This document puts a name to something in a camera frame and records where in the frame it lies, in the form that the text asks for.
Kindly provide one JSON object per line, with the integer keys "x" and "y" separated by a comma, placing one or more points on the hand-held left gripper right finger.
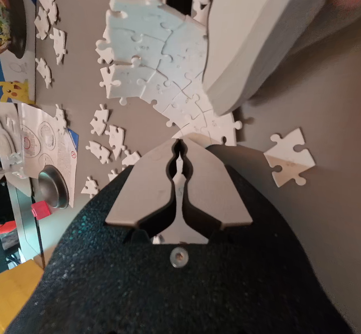
{"x": 217, "y": 193}

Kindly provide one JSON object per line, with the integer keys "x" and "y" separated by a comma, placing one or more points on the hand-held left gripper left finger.
{"x": 141, "y": 193}

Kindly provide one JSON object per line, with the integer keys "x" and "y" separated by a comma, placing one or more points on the assembled curved puzzle section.
{"x": 158, "y": 57}

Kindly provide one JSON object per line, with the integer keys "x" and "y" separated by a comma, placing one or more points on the white puzzle pieces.
{"x": 287, "y": 156}

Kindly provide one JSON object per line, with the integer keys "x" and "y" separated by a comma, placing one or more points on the blue cardboard puzzle box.
{"x": 17, "y": 29}

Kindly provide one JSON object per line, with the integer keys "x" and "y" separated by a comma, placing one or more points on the black round display stand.
{"x": 53, "y": 187}

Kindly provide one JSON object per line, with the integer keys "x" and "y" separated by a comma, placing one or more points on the printed instruction leaflet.
{"x": 56, "y": 147}

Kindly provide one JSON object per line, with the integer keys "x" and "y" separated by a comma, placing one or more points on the small red plastic case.
{"x": 41, "y": 209}

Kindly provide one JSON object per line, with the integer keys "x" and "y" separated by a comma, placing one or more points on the yellow plastic bin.
{"x": 17, "y": 291}

